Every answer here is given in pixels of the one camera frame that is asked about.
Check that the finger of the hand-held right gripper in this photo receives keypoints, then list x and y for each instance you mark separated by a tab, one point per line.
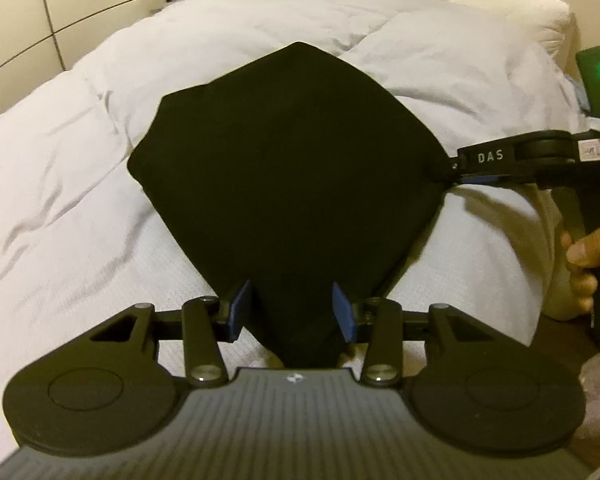
487	155

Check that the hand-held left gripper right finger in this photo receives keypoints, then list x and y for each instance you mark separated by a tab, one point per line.
342	312

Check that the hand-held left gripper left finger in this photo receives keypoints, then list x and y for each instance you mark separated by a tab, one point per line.
240	312

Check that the black garment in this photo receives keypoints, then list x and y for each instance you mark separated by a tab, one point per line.
290	160

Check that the person's right hand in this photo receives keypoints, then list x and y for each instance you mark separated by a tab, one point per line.
595	250

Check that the white pillow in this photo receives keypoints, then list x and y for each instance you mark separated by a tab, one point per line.
480	5

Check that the white duvet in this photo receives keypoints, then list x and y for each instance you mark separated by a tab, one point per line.
55	185

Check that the cream panelled wardrobe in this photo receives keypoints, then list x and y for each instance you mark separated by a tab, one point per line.
80	10

